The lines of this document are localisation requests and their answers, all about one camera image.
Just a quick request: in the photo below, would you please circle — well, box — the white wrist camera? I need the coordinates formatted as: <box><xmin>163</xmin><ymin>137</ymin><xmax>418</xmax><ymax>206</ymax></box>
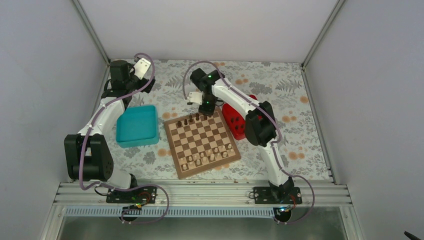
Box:
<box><xmin>186</xmin><ymin>91</ymin><xmax>203</xmax><ymax>105</ymax></box>
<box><xmin>133</xmin><ymin>58</ymin><xmax>151</xmax><ymax>80</ymax></box>

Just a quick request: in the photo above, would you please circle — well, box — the red plastic tray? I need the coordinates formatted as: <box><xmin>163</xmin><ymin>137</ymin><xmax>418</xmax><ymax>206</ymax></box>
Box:
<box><xmin>221</xmin><ymin>102</ymin><xmax>255</xmax><ymax>141</ymax></box>

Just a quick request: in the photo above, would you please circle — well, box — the blue plastic tray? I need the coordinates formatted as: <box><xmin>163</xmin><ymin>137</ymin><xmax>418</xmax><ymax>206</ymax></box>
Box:
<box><xmin>115</xmin><ymin>105</ymin><xmax>160</xmax><ymax>148</ymax></box>

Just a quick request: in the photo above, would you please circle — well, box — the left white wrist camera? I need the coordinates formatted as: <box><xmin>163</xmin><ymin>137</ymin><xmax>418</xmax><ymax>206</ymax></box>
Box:
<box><xmin>133</xmin><ymin>58</ymin><xmax>151</xmax><ymax>80</ymax></box>

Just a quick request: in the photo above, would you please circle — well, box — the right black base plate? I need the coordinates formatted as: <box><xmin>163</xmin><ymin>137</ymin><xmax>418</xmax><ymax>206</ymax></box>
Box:
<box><xmin>248</xmin><ymin>186</ymin><xmax>303</xmax><ymax>205</ymax></box>

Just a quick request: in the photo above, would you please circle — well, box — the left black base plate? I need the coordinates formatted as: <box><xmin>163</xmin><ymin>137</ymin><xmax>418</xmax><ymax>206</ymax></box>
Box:
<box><xmin>106</xmin><ymin>186</ymin><xmax>157</xmax><ymax>205</ymax></box>

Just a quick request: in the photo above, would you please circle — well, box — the aluminium front rail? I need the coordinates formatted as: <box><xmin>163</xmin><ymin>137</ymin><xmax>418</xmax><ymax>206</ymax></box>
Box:
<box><xmin>53</xmin><ymin>180</ymin><xmax>353</xmax><ymax>207</ymax></box>

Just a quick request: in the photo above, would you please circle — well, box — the floral tablecloth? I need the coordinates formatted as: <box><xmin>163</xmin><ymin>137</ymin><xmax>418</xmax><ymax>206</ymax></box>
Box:
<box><xmin>107</xmin><ymin>59</ymin><xmax>330</xmax><ymax>181</ymax></box>

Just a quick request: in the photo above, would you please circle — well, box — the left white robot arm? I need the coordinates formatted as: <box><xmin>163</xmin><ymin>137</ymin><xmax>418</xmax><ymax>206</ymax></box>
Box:
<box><xmin>64</xmin><ymin>53</ymin><xmax>156</xmax><ymax>203</ymax></box>

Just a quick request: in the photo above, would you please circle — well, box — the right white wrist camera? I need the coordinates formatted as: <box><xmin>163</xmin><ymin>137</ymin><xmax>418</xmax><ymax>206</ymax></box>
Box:
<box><xmin>186</xmin><ymin>91</ymin><xmax>203</xmax><ymax>105</ymax></box>

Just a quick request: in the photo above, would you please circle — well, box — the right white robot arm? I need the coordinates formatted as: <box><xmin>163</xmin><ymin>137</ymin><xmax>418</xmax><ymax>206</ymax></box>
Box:
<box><xmin>188</xmin><ymin>68</ymin><xmax>294</xmax><ymax>204</ymax></box>

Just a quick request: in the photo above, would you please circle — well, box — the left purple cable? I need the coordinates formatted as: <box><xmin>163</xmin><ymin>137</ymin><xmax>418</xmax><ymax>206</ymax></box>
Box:
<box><xmin>79</xmin><ymin>52</ymin><xmax>170</xmax><ymax>225</ymax></box>

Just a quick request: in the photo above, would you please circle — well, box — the wooden chessboard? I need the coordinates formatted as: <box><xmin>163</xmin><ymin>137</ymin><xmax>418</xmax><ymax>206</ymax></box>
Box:
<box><xmin>164</xmin><ymin>107</ymin><xmax>241</xmax><ymax>180</ymax></box>

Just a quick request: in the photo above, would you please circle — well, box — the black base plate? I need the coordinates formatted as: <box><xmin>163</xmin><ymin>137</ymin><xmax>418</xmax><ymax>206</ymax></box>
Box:
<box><xmin>248</xmin><ymin>186</ymin><xmax>303</xmax><ymax>205</ymax></box>
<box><xmin>106</xmin><ymin>186</ymin><xmax>157</xmax><ymax>205</ymax></box>

